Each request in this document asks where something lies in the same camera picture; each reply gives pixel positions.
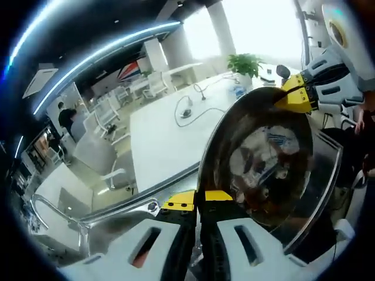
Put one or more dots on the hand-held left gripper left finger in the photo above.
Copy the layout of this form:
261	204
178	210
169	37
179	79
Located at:
117	257

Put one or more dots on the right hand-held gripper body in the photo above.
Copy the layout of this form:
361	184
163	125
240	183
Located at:
357	52

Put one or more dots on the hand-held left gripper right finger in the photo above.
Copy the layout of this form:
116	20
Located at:
233	253

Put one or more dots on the stainless steel sink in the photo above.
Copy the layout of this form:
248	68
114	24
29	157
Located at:
117	222

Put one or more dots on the steel bowl with water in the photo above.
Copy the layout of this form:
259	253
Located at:
263	131

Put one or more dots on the chrome sink faucet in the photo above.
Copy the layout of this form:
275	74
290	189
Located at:
70	218

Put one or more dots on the person's right hand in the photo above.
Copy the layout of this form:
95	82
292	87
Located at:
366	117

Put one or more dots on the blue white packet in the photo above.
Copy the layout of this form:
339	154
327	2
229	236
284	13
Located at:
238	91

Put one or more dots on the potted green plant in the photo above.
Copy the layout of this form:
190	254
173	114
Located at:
244	64

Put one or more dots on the row of white office chairs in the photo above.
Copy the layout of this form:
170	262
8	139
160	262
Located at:
96	152

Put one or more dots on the short ceiling light strip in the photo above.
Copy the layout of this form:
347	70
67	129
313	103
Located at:
20	146

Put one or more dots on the ceiling air conditioner unit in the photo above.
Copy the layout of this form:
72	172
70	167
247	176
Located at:
39	82

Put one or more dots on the long ceiling light strip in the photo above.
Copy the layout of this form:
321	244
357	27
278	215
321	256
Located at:
13	57
96	55

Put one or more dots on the flag pattern wall picture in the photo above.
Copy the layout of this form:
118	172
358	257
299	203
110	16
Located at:
129	71

